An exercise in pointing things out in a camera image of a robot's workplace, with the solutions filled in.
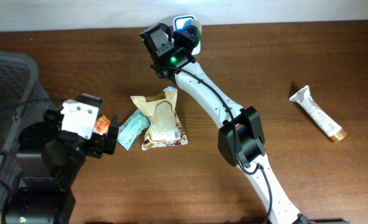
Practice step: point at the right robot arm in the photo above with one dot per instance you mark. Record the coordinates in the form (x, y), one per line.
(241, 138)

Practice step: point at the teal wipes packet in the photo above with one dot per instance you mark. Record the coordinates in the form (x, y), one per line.
(132, 128)

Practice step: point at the beige snack bag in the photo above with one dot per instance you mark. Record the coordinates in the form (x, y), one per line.
(165, 128)

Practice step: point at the white bamboo print tube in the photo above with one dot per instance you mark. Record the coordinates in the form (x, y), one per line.
(331, 128)

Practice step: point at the white barcode scanner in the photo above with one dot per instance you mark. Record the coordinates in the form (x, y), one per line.
(185, 20)

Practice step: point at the grey plastic basket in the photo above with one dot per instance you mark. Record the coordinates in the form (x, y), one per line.
(19, 81)

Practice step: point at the orange snack packet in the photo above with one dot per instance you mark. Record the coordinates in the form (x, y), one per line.
(101, 126)

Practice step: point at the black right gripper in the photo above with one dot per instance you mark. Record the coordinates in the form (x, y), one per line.
(182, 38)

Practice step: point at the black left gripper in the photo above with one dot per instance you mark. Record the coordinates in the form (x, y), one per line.
(98, 141)

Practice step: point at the green lidded jar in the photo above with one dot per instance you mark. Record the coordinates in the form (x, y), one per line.
(194, 27)

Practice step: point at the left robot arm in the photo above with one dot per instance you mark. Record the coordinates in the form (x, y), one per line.
(50, 159)

